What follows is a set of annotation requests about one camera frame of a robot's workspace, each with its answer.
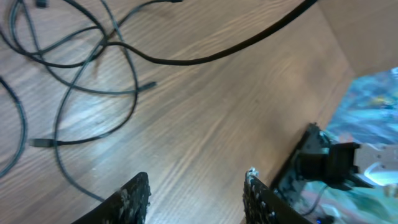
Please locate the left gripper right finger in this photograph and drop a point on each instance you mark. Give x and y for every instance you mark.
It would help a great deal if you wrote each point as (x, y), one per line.
(262, 206)

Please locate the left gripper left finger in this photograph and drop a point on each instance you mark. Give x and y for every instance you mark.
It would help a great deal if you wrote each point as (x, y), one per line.
(128, 205)

